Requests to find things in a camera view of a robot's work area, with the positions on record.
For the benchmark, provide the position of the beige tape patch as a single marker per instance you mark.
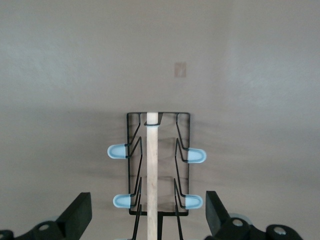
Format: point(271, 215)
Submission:
point(180, 69)

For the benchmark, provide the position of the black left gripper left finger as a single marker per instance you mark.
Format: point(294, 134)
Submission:
point(75, 217)

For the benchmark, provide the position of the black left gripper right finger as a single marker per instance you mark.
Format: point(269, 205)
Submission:
point(217, 217)

